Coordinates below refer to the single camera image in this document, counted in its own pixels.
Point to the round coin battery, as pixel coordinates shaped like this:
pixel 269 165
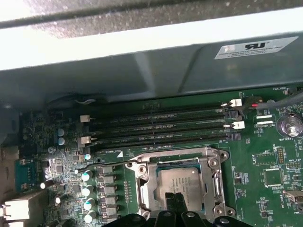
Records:
pixel 292 124

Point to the silver capacitor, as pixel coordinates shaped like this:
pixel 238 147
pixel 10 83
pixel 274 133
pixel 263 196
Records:
pixel 89 203
pixel 90 216
pixel 88 190
pixel 86 176

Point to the silver CPU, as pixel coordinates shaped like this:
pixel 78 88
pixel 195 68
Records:
pixel 180 182

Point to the silver USB port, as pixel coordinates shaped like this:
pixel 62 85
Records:
pixel 294 196

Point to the black open PC case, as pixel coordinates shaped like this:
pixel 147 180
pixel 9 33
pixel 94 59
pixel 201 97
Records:
pixel 94 71

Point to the metal socket cover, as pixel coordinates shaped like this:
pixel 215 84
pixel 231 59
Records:
pixel 208 186

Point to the silver network port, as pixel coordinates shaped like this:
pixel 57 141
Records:
pixel 16 209

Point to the green motherboard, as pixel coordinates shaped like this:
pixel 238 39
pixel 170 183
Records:
pixel 248 151

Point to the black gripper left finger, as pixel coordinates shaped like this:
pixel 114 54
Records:
pixel 165 220

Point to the teal circuit module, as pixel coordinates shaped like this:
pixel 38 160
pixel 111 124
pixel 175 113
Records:
pixel 28 175

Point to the CPU socket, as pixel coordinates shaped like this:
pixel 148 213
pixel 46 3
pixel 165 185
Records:
pixel 141 168

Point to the white case label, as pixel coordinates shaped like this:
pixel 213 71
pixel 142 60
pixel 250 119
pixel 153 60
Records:
pixel 255 48

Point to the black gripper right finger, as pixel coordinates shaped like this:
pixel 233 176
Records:
pixel 190 220

